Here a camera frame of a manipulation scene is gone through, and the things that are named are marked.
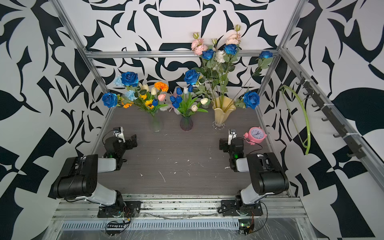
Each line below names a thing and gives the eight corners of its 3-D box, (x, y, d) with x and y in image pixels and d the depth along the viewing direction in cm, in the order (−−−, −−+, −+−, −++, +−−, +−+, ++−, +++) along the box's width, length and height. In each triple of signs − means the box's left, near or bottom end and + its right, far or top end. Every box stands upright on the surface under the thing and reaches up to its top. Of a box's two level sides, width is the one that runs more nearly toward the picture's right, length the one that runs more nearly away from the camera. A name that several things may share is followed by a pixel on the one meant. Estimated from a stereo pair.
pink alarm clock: (253, 148, 100) (256, 144, 96) (241, 137, 106) (244, 132, 101) (266, 138, 105) (269, 134, 101) (254, 128, 110) (256, 123, 106)
